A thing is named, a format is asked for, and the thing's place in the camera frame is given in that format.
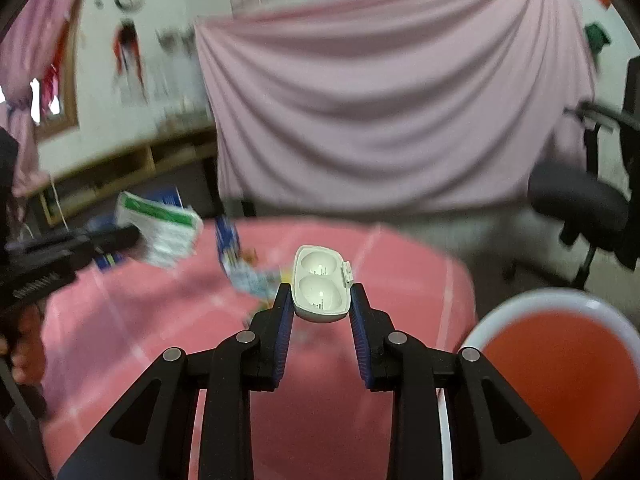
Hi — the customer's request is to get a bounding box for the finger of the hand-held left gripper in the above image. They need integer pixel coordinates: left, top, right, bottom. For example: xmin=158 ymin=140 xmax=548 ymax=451
xmin=82 ymin=224 xmax=142 ymax=261

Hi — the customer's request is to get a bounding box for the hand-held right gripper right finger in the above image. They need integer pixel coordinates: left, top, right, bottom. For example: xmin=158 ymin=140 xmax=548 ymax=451
xmin=350 ymin=283 xmax=583 ymax=480

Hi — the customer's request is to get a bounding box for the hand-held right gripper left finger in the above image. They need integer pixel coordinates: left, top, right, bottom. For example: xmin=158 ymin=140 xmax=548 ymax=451
xmin=57 ymin=282 xmax=293 ymax=480

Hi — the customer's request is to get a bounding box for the white green paper packet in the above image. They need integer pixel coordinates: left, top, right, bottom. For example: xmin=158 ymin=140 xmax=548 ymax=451
xmin=115 ymin=191 xmax=205 ymax=268

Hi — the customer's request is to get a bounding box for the white plastic case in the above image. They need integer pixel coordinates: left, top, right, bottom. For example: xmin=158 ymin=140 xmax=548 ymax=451
xmin=291 ymin=245 xmax=356 ymax=323

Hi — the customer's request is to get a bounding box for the light blue wrapper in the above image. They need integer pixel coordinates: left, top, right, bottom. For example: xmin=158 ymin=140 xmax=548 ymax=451
xmin=227 ymin=262 xmax=281 ymax=306

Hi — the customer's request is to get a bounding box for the red bucket with white rim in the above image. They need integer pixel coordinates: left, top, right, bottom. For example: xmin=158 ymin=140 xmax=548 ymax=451
xmin=436 ymin=288 xmax=640 ymax=480

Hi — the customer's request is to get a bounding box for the person's left hand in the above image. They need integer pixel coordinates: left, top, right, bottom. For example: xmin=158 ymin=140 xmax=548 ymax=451
xmin=0 ymin=305 xmax=47 ymax=386

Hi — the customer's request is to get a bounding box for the pink plaid tablecloth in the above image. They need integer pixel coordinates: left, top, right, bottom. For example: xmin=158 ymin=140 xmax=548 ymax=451
xmin=40 ymin=217 xmax=478 ymax=480

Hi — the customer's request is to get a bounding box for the wooden shelf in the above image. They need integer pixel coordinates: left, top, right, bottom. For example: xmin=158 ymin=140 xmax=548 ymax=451
xmin=37 ymin=127 xmax=218 ymax=226

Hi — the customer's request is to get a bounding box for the red hanging tassel ornament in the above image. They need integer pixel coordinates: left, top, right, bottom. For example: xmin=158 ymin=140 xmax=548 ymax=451
xmin=112 ymin=17 xmax=148 ymax=103

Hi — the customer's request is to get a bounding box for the pink curtain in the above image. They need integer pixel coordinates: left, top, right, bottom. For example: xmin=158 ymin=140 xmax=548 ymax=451
xmin=0 ymin=0 xmax=96 ymax=198

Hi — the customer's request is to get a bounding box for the hanging pink sheet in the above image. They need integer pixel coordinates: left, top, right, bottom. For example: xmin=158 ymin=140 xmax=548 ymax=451
xmin=194 ymin=0 xmax=598 ymax=211

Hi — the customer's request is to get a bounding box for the black office chair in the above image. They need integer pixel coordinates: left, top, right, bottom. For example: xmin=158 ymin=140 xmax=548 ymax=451
xmin=527 ymin=55 xmax=640 ymax=291

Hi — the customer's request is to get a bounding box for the white cable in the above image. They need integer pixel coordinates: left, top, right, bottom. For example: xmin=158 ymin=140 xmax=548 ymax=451
xmin=47 ymin=175 xmax=68 ymax=228

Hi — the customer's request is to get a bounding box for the wooden window frame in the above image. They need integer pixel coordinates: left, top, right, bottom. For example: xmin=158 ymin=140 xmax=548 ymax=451
xmin=30 ymin=5 xmax=83 ymax=143

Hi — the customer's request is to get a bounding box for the wall calendar sheet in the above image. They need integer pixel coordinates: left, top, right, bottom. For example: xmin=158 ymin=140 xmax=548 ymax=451
xmin=152 ymin=57 xmax=198 ymax=101
xmin=120 ymin=60 xmax=151 ymax=106

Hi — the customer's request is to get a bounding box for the green wall holder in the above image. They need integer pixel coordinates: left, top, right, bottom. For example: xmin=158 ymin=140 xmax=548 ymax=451
xmin=584 ymin=22 xmax=611 ymax=53

